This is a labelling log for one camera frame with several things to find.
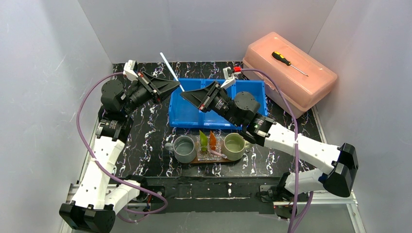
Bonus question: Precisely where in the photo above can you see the blue three-compartment bin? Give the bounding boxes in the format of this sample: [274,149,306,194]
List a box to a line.
[169,80,268,130]

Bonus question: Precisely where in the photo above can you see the white toothbrush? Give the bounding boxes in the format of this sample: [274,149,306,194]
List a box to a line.
[159,52,179,82]

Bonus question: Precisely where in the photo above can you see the orange toothpaste tube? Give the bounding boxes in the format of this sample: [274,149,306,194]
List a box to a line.
[209,131,217,150]

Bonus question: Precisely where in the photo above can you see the yellow-green toothpaste tube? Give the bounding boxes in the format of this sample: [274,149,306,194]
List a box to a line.
[199,131,208,152]

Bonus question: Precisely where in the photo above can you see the clear plastic toothbrush holder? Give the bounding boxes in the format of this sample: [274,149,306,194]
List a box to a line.
[194,135,222,160]

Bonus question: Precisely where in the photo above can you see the light green ceramic mug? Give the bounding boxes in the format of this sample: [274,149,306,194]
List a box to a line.
[222,133,253,161]

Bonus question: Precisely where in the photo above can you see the grey-blue ceramic mug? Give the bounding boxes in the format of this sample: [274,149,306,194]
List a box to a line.
[164,135,197,164]

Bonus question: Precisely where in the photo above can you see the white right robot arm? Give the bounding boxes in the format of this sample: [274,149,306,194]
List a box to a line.
[180,81,359,198]

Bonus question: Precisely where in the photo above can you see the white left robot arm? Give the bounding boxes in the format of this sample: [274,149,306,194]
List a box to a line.
[59,71,180,233]

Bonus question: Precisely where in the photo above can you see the oval wooden tray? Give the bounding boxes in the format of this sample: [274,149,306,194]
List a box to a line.
[189,157,234,164]

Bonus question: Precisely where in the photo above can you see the yellow black screwdriver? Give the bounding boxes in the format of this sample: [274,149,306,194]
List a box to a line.
[272,51,308,77]

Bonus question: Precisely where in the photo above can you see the pink plastic toolbox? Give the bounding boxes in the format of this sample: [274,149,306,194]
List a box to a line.
[242,32,338,118]

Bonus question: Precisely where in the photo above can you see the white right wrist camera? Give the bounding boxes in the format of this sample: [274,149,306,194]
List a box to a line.
[221,67,241,89]

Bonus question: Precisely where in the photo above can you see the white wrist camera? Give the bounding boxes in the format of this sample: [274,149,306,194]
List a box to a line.
[123,60,137,82]
[221,67,241,89]

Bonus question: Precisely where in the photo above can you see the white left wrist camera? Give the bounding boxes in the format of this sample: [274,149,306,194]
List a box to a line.
[123,60,137,82]

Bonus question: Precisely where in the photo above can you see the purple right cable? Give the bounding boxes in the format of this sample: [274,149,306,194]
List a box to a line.
[240,68,314,233]

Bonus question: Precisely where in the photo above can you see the purple cable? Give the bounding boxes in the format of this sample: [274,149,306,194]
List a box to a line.
[240,68,314,233]
[75,72,169,224]

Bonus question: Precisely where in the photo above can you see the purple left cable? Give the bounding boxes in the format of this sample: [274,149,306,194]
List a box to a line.
[75,72,169,224]

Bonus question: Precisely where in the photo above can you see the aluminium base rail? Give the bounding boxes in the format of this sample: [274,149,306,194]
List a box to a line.
[66,184,358,205]

